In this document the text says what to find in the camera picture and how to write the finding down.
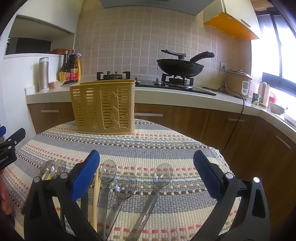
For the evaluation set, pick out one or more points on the large dark sauce bottle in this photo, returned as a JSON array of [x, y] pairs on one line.
[[74, 67]]

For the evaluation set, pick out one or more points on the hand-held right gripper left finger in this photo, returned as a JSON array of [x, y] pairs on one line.
[[85, 176]]

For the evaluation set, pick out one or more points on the range hood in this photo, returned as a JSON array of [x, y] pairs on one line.
[[157, 5]]

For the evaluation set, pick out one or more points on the red packet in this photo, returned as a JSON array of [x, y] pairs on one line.
[[273, 97]]

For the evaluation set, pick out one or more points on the yellow plastic utensil basket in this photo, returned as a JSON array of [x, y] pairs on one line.
[[101, 109]]

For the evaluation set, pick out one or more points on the dark framed window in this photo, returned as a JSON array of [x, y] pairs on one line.
[[272, 34]]

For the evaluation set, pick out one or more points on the beige rice cooker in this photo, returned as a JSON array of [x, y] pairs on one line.
[[237, 83]]

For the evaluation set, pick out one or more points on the white kitchen countertop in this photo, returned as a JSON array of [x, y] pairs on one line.
[[175, 98]]

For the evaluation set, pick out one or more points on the brown woven tray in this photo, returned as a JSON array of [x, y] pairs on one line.
[[59, 51]]

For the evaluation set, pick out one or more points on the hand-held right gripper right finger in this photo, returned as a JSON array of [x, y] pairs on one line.
[[208, 176]]

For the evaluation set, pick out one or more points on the dark soy sauce bottle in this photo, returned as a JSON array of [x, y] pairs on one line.
[[64, 69]]

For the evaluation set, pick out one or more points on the yellow bottle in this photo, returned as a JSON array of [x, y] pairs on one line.
[[79, 67]]

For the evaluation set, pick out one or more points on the white wall socket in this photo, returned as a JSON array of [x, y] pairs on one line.
[[225, 67]]

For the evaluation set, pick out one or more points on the white patterned bowl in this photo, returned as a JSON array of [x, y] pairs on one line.
[[276, 108]]

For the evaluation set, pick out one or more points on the black wok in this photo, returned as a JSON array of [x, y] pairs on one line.
[[180, 67]]

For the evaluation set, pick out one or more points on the small pink box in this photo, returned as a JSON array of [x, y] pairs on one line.
[[53, 85]]

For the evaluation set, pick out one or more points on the white electric kettle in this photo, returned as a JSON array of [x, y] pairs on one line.
[[264, 93]]

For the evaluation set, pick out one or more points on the clear plastic spoon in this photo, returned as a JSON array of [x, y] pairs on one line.
[[107, 170], [126, 185], [163, 175], [47, 170]]

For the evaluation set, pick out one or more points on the wooden chopstick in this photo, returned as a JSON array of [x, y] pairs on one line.
[[94, 199], [99, 191]]

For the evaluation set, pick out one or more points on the black gas stove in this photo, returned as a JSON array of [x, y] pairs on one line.
[[148, 83]]

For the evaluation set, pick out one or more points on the dark patterned mug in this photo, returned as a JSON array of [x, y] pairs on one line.
[[256, 99]]

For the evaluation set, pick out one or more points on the silver thermos flask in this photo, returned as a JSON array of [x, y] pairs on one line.
[[43, 74]]

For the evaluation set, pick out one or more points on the black spatula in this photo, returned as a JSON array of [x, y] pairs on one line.
[[174, 54]]

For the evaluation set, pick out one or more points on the orange wall cabinet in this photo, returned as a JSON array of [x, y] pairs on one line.
[[231, 25]]

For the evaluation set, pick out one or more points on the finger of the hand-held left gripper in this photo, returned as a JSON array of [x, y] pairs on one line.
[[2, 131], [16, 136]]

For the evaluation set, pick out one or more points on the red cloth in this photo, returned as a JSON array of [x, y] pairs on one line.
[[5, 192]]

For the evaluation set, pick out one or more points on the striped woven tablecloth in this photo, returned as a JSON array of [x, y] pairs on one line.
[[161, 143]]

